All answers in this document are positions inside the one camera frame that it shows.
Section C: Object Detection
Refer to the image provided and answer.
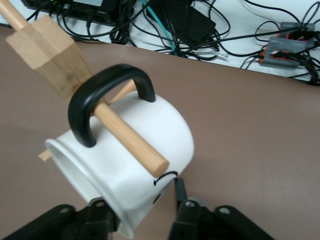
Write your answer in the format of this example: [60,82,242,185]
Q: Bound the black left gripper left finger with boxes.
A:
[0,197,118,240]

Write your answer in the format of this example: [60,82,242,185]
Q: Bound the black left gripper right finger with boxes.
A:
[167,176,276,240]

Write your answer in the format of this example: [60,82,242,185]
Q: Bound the white smiley cup black handle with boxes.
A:
[44,63,195,238]

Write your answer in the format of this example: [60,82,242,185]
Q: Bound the brown table mat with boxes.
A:
[0,24,320,240]

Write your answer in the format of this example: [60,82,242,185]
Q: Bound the wooden mug stand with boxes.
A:
[0,0,170,179]

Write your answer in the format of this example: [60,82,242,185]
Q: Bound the grey orange hub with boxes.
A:
[258,36,310,68]
[279,21,319,35]

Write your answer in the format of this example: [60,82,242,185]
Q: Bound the black power adapter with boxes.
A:
[146,0,217,43]

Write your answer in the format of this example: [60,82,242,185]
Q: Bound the black electronics box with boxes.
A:
[21,0,117,26]

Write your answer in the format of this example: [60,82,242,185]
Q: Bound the white cable plug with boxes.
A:
[211,51,229,60]

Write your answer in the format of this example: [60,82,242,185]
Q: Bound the tangled black cables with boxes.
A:
[24,0,320,87]

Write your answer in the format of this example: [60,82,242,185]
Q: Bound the teal cable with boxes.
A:
[141,0,180,56]

